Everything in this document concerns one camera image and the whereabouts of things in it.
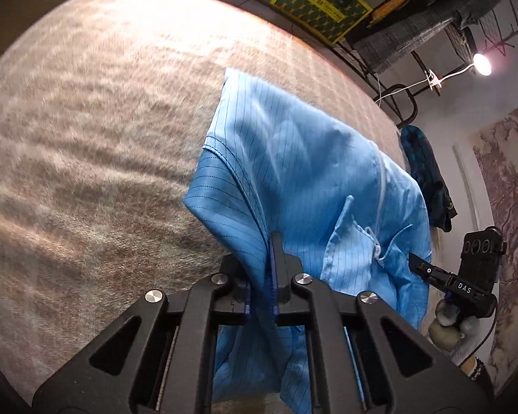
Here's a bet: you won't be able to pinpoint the plush toy beside bed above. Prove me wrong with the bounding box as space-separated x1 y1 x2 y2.
428 299 480 354

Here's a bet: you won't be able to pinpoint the landscape painting wall tapestry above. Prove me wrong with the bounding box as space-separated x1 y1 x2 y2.
471 108 518 393

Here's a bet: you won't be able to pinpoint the grey plaid long coat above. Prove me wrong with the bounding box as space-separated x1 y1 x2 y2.
352 0 501 74

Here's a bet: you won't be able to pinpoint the yellow green patterned box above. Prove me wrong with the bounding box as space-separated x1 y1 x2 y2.
269 0 372 46

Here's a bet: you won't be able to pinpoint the dark teal folded garment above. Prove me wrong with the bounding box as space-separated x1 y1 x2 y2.
401 125 458 233

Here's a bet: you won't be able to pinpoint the beige plaid bed cover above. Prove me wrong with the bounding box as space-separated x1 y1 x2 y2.
0 0 404 401

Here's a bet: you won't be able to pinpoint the white clip-on desk lamp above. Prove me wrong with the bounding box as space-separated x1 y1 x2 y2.
373 52 493 105

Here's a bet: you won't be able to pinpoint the light blue striped garment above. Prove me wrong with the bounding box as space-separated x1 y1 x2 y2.
184 69 431 413

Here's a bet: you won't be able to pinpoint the black metal clothes rack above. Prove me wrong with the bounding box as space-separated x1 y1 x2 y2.
330 0 518 129

